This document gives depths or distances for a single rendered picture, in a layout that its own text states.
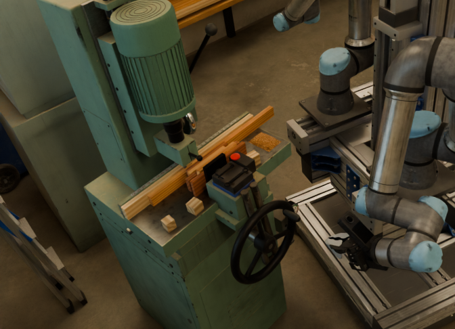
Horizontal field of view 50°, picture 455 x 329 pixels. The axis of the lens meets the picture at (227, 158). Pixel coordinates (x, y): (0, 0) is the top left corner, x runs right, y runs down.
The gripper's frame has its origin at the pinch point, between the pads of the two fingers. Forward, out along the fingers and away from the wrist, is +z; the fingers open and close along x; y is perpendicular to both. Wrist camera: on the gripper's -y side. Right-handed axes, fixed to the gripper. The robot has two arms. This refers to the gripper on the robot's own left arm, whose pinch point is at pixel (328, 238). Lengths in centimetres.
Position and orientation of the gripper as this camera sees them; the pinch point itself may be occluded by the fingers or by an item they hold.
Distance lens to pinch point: 150.7
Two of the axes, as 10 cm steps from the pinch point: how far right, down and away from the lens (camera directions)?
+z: -5.2, 0.6, 8.5
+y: 4.7, 8.5, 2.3
